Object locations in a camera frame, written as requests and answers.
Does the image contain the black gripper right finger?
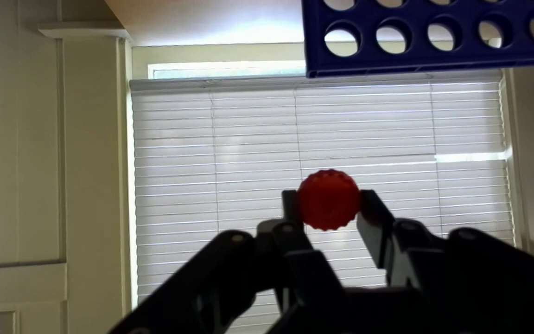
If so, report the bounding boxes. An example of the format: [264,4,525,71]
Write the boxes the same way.
[356,190,534,334]

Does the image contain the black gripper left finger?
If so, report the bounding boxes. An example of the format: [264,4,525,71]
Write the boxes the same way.
[108,190,343,334]

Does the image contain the orange game disc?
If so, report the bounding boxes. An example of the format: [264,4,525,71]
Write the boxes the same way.
[297,169,364,232]

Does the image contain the white window blinds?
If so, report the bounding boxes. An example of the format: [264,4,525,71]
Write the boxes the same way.
[128,69,520,312]

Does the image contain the blue connect four grid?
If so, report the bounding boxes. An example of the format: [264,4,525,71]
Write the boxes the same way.
[301,0,534,80]

